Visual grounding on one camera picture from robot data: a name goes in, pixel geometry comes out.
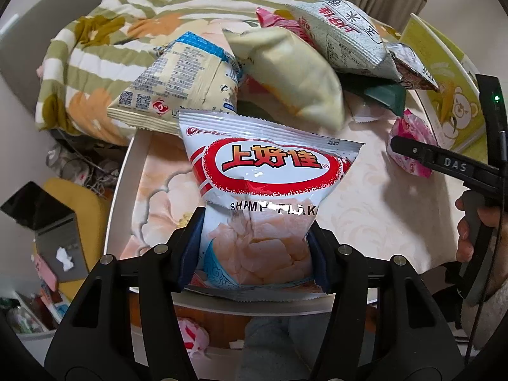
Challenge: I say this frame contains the person's grey trousers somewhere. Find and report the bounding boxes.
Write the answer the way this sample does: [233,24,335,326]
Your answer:
[237,313,331,381]

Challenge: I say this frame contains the dark green snack bag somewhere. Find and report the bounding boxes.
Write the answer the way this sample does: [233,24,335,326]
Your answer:
[337,73,407,117]

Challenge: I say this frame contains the small pink snack packet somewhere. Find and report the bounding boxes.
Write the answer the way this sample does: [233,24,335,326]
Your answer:
[387,109,439,178]

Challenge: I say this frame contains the yellow chair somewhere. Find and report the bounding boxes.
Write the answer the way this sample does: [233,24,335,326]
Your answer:
[32,178,112,302]

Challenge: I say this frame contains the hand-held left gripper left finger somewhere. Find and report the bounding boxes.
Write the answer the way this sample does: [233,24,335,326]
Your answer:
[43,206,207,381]

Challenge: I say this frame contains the black cable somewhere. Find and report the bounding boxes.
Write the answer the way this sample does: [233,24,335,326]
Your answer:
[464,202,506,370]

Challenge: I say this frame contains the floral striped blanket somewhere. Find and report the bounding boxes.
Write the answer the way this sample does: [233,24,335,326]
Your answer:
[35,0,401,145]

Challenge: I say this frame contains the cream blue snack bag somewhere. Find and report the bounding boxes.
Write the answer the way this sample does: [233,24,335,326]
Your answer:
[107,32,244,133]

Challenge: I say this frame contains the grey white snack bag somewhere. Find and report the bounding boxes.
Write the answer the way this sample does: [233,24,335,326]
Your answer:
[286,0,401,84]

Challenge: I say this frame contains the pink case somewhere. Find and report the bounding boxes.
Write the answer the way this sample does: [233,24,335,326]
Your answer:
[34,252,59,293]

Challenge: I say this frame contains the floral tablecloth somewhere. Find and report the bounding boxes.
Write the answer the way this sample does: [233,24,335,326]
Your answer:
[119,87,457,274]

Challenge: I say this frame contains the pale yellow snack bag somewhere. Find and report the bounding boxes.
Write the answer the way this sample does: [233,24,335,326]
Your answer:
[222,28,346,130]

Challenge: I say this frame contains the pink striped snack bag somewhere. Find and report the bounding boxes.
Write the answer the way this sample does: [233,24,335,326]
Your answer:
[256,7,314,40]

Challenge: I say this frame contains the white red shrimp snack bag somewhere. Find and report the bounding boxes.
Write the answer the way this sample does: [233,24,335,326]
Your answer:
[178,109,366,302]

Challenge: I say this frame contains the tangle of white cables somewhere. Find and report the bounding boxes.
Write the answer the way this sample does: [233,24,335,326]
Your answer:
[81,158,120,196]

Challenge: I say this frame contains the grey laptop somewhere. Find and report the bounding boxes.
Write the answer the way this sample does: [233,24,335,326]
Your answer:
[0,181,90,282]

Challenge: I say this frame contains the white crumpled tissue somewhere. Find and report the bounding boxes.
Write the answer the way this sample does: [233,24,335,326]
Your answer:
[56,248,76,272]

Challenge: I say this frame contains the green white storage box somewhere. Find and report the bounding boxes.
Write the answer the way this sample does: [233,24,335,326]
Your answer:
[399,13,489,163]

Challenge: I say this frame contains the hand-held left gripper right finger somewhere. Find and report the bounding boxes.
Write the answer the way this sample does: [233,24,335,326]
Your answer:
[307,222,465,381]

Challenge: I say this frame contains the person's right hand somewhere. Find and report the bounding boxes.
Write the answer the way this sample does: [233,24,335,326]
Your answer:
[456,197,508,263]

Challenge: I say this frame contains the brown red snack bag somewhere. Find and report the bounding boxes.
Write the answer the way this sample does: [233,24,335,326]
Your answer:
[387,42,440,93]

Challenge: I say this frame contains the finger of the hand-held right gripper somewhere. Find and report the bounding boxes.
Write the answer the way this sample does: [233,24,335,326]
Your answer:
[390,136,471,179]

